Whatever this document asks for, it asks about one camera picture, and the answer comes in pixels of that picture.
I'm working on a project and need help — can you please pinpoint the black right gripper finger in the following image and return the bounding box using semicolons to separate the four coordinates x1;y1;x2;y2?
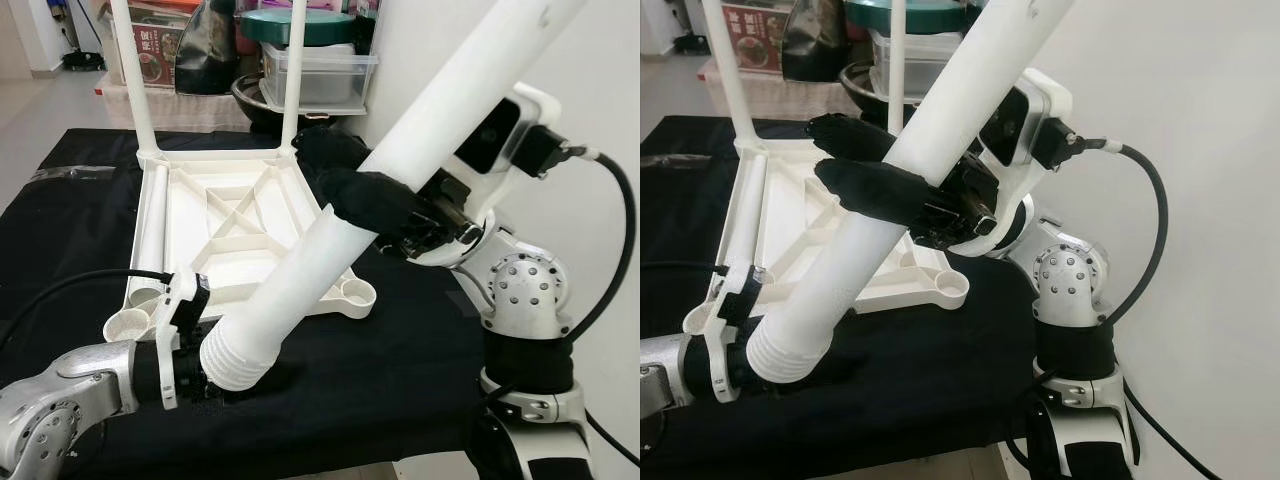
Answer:
813;158;941;226
318;168;441;236
293;125;376;186
805;113;896;166

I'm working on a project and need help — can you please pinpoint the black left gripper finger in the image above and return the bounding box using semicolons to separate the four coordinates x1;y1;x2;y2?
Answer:
240;362;303;399
800;352;863;389

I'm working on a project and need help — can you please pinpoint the cream plastic children table top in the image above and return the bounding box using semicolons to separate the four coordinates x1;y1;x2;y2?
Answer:
683;135;971;336
103;140;379;346

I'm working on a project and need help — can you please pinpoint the black metal wok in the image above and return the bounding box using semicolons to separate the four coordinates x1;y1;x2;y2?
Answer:
230;72;371;136
840;60;901;121

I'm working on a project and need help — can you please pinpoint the beige patterned cloth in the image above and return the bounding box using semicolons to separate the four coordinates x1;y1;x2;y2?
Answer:
95;80;246;131
700;68;861;121

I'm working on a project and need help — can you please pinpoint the clear plastic storage box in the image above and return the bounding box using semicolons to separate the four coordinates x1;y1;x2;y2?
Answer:
868;28;966;99
260;42;381;111

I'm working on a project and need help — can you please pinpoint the black tablecloth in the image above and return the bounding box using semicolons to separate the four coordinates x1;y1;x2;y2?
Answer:
640;115;1046;476
0;128;501;480

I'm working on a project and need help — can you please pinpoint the black plastic bag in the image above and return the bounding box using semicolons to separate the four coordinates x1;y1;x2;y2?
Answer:
782;0;851;83
175;0;241;96

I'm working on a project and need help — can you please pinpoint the green pot lid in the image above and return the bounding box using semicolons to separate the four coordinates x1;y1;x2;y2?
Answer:
238;8;356;46
845;0;986;31

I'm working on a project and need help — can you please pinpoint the red printed carton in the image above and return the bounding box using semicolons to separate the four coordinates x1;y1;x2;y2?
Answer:
125;20;186;89
720;5;791;76

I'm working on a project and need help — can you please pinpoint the green head floor mop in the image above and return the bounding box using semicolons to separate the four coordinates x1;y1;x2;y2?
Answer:
672;25;713;56
60;0;106;71

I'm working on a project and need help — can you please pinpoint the clear tape strip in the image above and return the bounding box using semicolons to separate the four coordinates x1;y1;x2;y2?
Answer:
30;165;116;181

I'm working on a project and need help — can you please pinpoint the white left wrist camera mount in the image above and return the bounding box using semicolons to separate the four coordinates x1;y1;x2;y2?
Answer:
152;270;211;411
705;265;766;401

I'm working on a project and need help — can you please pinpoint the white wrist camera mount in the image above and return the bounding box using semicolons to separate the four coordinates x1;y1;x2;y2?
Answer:
705;265;766;401
152;270;211;411
955;78;1076;259
410;82;566;266

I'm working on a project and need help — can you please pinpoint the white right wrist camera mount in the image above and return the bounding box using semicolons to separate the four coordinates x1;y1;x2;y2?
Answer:
410;82;566;266
955;78;1076;259

